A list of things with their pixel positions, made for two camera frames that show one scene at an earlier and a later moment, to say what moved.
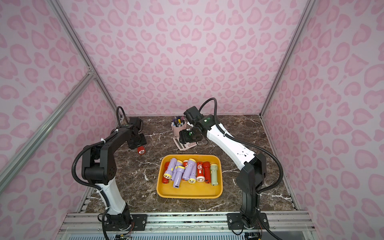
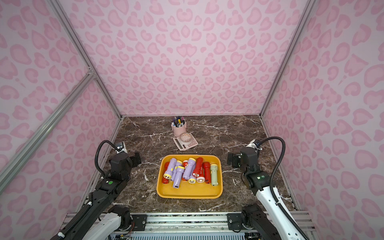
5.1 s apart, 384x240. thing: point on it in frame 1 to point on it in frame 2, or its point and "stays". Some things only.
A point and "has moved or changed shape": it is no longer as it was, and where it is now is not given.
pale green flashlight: [214, 168] stays
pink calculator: [183, 147] stays
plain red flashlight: [206, 166] stays
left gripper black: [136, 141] to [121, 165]
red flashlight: [165, 180] stays
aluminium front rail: [91, 223] stays
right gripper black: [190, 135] to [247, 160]
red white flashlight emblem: [200, 177] has moved or changed shape
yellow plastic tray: [187, 190] stays
